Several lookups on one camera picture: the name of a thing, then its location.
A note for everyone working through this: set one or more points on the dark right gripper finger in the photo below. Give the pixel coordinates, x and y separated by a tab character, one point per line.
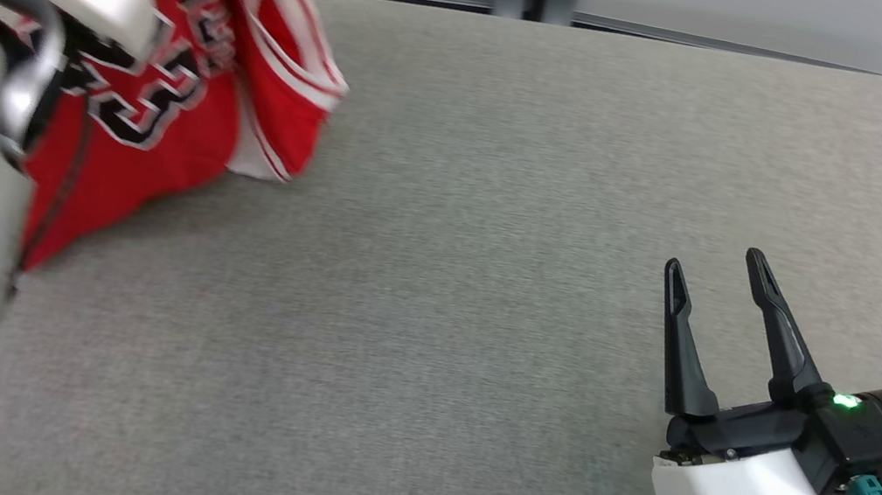
688	366
784	346

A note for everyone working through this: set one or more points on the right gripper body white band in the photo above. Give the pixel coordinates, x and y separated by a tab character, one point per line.
730	488

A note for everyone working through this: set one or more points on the red jersey with number print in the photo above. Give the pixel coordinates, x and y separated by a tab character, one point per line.
124	180

